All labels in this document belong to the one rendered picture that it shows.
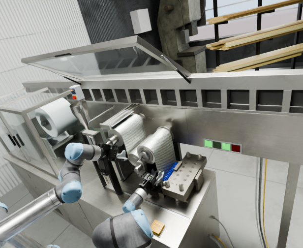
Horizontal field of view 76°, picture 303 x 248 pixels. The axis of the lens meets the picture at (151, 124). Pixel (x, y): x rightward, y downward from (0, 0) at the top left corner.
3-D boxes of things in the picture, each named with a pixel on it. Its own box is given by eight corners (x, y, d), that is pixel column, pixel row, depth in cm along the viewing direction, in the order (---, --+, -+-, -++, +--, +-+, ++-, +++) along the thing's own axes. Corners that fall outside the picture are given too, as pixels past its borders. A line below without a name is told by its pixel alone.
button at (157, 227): (149, 231, 118) (148, 229, 117) (155, 221, 123) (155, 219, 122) (159, 236, 114) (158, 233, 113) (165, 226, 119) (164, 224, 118)
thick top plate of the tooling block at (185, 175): (163, 194, 132) (161, 187, 129) (188, 158, 159) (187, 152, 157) (184, 201, 123) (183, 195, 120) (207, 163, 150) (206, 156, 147)
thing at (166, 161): (160, 182, 135) (154, 161, 127) (175, 161, 151) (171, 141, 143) (160, 182, 135) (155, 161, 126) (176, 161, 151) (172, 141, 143)
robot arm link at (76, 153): (60, 154, 87) (69, 138, 86) (81, 156, 96) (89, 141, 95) (68, 165, 82) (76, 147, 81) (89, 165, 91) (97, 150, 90)
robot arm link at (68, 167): (56, 188, 82) (67, 166, 81) (56, 173, 92) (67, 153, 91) (74, 192, 86) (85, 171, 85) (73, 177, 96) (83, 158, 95)
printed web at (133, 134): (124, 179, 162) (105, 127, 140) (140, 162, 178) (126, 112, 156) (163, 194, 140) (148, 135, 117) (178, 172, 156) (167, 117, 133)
